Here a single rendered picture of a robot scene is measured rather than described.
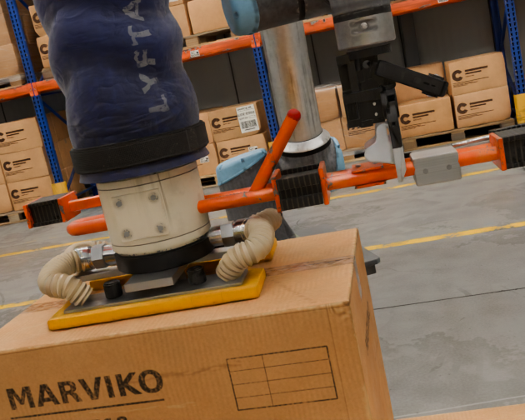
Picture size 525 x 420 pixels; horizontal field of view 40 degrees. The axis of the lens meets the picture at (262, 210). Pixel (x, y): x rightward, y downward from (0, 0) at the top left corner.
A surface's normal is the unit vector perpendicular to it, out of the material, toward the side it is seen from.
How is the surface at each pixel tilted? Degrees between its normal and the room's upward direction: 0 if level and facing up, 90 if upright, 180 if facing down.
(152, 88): 73
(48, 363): 90
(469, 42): 90
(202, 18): 90
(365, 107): 90
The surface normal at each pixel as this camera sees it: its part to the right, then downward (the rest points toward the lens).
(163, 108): 0.57, -0.05
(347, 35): -0.67, 0.29
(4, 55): -0.15, 0.23
